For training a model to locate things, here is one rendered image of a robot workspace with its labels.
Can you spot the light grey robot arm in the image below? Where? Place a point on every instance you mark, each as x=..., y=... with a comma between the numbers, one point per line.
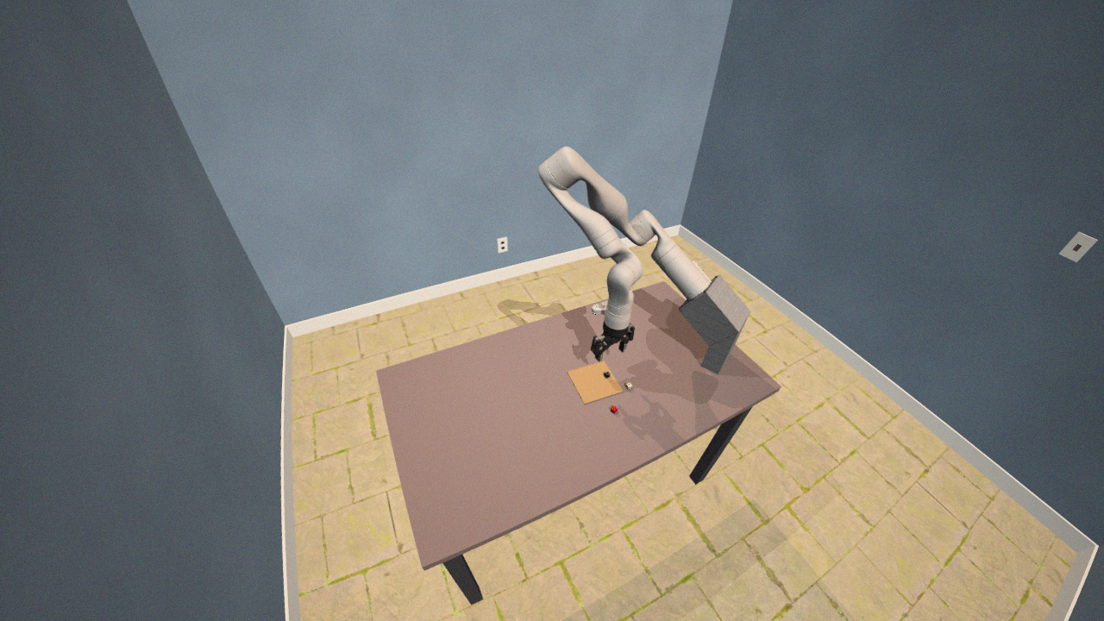
x=566, y=167

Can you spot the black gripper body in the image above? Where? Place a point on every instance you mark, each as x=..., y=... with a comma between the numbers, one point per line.
x=610, y=333

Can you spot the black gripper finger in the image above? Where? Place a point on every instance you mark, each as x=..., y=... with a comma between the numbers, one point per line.
x=629, y=337
x=596, y=346

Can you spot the tan square mat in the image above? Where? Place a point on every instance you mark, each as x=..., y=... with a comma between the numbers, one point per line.
x=591, y=384

